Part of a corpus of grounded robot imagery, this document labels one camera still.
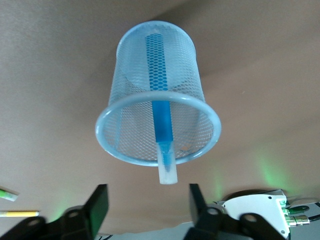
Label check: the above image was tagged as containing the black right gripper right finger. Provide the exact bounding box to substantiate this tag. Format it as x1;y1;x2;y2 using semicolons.
183;184;286;240

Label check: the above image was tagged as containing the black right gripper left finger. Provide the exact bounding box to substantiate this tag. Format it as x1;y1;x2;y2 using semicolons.
0;184;110;240

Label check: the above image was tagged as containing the blue marker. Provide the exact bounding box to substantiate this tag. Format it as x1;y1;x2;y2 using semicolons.
143;28;179;185

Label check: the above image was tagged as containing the yellow marker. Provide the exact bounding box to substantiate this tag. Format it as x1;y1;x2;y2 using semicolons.
0;210;40;218

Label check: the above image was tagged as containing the green marker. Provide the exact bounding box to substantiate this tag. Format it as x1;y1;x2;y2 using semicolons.
0;186;20;202

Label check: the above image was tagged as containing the blue mesh cup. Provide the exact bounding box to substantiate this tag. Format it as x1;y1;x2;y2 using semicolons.
94;19;223;168

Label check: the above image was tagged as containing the metal cable connector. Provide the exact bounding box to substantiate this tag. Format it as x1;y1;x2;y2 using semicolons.
284;213;312;227

